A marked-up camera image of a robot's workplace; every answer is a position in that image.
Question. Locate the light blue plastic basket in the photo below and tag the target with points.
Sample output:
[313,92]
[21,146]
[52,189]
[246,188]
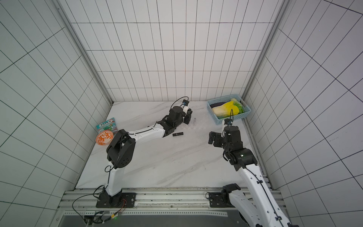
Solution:
[226,99]

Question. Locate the clear acrylic lipstick organizer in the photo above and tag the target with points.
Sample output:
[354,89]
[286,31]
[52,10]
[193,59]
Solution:
[199,122]

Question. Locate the green toy vegetable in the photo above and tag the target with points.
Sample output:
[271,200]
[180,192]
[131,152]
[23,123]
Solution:
[238,105]

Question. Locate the black lipstick gold band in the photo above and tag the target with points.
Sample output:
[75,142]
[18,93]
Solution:
[178,134]

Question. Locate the orange white patterned bowl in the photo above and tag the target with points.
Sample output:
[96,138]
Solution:
[104,138]

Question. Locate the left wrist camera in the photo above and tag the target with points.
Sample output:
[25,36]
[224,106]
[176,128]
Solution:
[185,103]

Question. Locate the yellow toy napa cabbage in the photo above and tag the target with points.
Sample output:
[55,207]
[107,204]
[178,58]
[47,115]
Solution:
[226,110]

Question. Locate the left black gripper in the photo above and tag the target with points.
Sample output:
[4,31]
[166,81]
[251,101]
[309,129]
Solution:
[188,117]

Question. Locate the dark purple toy eggplant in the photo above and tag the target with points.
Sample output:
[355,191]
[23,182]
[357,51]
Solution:
[217,104]

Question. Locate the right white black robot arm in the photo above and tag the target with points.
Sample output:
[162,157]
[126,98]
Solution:
[262,210]

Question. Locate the aluminium mounting rail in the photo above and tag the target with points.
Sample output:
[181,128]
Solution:
[88,203]

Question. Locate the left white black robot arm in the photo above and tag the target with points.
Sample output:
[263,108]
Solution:
[120,152]

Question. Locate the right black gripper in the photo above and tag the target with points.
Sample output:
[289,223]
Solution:
[216,139]

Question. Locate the green snack packet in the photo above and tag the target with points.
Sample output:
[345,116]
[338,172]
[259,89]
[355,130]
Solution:
[108,125]

